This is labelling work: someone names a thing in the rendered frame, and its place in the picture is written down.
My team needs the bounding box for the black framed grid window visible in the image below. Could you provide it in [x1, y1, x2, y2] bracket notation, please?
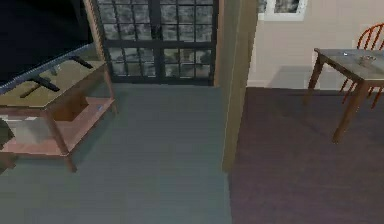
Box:
[90, 0, 220, 86]

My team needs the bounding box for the brown wooden television stand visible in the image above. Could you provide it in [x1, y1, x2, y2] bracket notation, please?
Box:
[0, 60, 119, 174]

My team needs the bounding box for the white framed window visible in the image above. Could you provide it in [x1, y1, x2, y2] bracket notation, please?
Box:
[257, 0, 309, 22]

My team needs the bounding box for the brown wooden table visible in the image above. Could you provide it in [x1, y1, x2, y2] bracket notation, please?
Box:
[302, 47, 384, 145]

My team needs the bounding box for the black television set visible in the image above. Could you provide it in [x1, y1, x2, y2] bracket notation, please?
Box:
[0, 0, 95, 100]

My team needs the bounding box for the red wooden chair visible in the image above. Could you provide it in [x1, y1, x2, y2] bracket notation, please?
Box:
[338, 22, 384, 110]

